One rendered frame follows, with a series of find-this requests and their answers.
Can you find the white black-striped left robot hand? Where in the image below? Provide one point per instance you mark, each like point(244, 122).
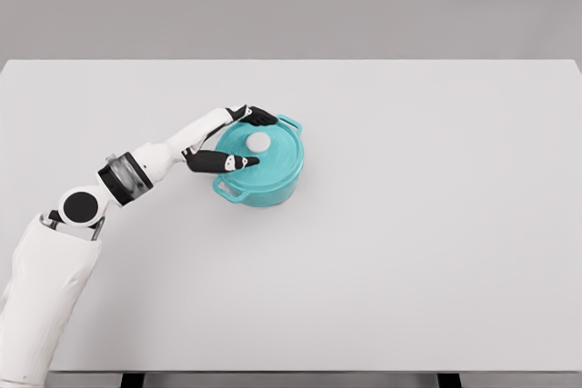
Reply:
point(200, 133)

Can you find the teal pot lid white knob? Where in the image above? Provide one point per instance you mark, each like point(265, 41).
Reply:
point(277, 158)

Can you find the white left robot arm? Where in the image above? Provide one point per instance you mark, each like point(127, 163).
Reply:
point(54, 270)

